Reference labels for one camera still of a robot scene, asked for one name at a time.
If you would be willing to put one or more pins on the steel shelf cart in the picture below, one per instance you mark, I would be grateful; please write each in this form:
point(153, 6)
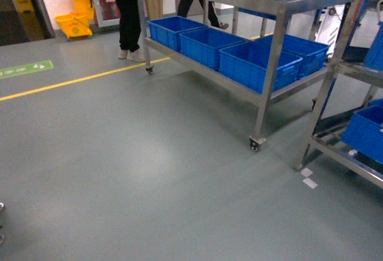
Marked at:
point(283, 11)

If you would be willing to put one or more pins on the blue crate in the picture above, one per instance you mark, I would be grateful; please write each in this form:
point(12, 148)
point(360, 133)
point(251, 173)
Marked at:
point(247, 63)
point(204, 45)
point(166, 31)
point(313, 54)

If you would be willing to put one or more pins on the blue crate front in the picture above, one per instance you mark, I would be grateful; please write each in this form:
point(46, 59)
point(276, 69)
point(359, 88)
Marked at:
point(247, 63)

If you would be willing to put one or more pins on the blue crate far left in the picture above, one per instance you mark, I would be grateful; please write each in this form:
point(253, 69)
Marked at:
point(166, 31)

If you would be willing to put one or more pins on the blue crate rear right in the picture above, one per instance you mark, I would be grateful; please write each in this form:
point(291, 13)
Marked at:
point(313, 54)

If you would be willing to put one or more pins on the person in black trousers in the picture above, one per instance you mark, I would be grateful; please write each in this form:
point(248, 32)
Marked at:
point(130, 30)

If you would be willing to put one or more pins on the yellow mop bucket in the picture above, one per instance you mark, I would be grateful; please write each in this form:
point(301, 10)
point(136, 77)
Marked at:
point(77, 23)

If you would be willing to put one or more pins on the blue crate right rack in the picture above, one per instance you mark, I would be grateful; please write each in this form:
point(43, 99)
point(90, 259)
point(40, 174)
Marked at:
point(364, 131)

